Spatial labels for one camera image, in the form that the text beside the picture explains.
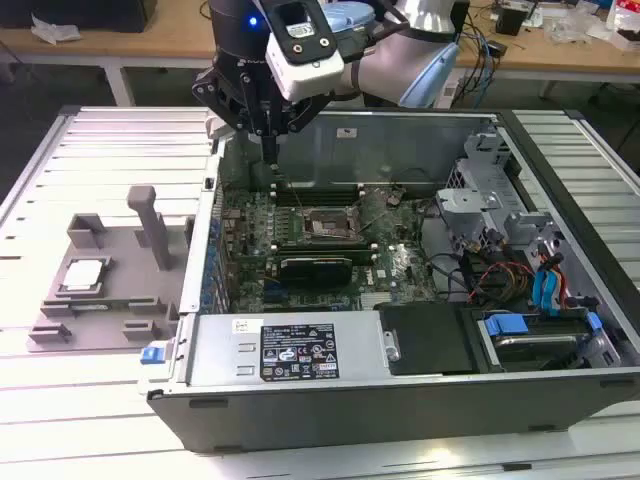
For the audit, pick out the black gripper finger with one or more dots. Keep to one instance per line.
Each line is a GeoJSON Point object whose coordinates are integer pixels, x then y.
{"type": "Point", "coordinates": [210, 92]}
{"type": "Point", "coordinates": [305, 112]}

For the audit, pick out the silver green CPU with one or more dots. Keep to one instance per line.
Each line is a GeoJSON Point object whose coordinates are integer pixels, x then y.
{"type": "Point", "coordinates": [84, 275]}

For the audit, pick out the CPU socket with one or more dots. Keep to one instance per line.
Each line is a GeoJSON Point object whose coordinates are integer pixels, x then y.
{"type": "Point", "coordinates": [330, 222]}

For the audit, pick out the grey case latch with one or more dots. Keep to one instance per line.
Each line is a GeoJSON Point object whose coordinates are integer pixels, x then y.
{"type": "Point", "coordinates": [217, 127]}

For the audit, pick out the RAM slot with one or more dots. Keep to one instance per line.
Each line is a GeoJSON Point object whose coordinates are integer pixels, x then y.
{"type": "Point", "coordinates": [320, 202]}
{"type": "Point", "coordinates": [320, 198]}
{"type": "Point", "coordinates": [310, 242]}
{"type": "Point", "coordinates": [310, 254]}
{"type": "Point", "coordinates": [362, 260]}
{"type": "Point", "coordinates": [310, 248]}
{"type": "Point", "coordinates": [320, 194]}
{"type": "Point", "coordinates": [320, 190]}

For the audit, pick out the wooden desk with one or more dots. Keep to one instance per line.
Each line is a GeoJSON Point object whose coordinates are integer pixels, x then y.
{"type": "Point", "coordinates": [150, 40]}

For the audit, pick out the thin metal locking lever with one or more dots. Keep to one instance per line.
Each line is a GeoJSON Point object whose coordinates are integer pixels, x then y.
{"type": "Point", "coordinates": [364, 199]}
{"type": "Point", "coordinates": [296, 194]}

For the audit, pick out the white paper tag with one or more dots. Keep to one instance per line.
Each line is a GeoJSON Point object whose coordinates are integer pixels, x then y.
{"type": "Point", "coordinates": [449, 91]}

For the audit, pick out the black equipment box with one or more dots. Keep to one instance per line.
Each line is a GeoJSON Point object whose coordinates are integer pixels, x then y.
{"type": "Point", "coordinates": [75, 12]}

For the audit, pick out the black graphics card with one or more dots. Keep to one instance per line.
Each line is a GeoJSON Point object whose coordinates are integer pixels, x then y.
{"type": "Point", "coordinates": [315, 275]}

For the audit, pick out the white crumpled plastic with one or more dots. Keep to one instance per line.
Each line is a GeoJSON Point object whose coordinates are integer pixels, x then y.
{"type": "Point", "coordinates": [52, 31]}

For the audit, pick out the green motherboard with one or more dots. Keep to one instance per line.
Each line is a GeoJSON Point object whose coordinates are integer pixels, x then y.
{"type": "Point", "coordinates": [247, 280]}

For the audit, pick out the silver metal drive cage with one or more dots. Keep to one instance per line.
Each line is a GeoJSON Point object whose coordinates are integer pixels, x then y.
{"type": "Point", "coordinates": [460, 200]}

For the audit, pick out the black computer tower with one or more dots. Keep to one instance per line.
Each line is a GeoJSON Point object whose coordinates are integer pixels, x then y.
{"type": "Point", "coordinates": [462, 20]}

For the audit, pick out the silver chipset heatsink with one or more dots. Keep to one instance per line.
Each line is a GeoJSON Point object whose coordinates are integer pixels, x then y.
{"type": "Point", "coordinates": [375, 300]}

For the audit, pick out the grey parts rack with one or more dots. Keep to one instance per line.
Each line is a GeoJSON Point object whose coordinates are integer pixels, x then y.
{"type": "Point", "coordinates": [135, 280]}

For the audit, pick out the black power adapter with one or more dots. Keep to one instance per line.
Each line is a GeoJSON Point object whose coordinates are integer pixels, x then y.
{"type": "Point", "coordinates": [497, 48]}

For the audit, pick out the small black box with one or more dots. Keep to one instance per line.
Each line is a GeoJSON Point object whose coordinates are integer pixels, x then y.
{"type": "Point", "coordinates": [510, 22]}

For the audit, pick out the silver power supply with label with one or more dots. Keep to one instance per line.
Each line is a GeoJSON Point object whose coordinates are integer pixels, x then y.
{"type": "Point", "coordinates": [220, 350]}

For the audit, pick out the black plastic shroud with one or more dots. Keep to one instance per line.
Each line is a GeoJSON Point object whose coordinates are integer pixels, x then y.
{"type": "Point", "coordinates": [430, 340]}

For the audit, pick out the blue case latch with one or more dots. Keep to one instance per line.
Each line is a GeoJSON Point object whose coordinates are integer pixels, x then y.
{"type": "Point", "coordinates": [152, 354]}

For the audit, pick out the clear plastic bags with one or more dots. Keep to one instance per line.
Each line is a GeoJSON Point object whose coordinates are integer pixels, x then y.
{"type": "Point", "coordinates": [575, 20]}

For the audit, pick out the hard disk in blue carrier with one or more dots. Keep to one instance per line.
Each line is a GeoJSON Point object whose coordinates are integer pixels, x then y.
{"type": "Point", "coordinates": [507, 325]}

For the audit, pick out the open black PC case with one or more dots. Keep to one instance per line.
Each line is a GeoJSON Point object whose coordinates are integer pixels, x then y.
{"type": "Point", "coordinates": [350, 420]}

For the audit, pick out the red white bag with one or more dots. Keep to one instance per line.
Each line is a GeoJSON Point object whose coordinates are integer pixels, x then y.
{"type": "Point", "coordinates": [625, 15]}

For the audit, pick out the white wrist camera black mount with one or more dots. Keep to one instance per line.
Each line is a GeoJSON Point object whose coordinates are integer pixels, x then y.
{"type": "Point", "coordinates": [310, 75]}

